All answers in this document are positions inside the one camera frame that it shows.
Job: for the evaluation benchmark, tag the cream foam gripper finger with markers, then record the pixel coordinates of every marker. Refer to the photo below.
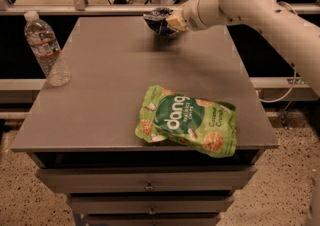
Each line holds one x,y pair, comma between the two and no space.
176,22

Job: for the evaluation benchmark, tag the blue chip bag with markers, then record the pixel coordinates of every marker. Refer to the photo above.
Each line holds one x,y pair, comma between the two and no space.
157,21

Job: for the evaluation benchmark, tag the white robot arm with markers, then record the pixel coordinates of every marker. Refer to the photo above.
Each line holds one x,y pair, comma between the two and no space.
294,38

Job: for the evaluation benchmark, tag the green rice chip bag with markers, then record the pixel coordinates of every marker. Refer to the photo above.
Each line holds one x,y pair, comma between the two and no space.
209,127

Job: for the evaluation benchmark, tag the clear plastic water bottle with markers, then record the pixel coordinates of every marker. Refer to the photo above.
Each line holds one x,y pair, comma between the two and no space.
43,42

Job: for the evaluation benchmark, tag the grey drawer cabinet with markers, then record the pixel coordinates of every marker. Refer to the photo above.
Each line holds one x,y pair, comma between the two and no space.
90,122

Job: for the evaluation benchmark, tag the top grey drawer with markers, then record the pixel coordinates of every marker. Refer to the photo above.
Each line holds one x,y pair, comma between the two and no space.
129,180

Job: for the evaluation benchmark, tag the grey drawer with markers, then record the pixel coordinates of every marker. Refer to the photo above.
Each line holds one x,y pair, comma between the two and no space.
154,220
150,204
129,180

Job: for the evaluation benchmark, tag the middle grey drawer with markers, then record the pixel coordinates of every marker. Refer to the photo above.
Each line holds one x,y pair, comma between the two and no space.
150,204

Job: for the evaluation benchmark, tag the bottom grey drawer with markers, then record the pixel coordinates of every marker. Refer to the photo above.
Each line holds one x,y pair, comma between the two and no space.
154,220

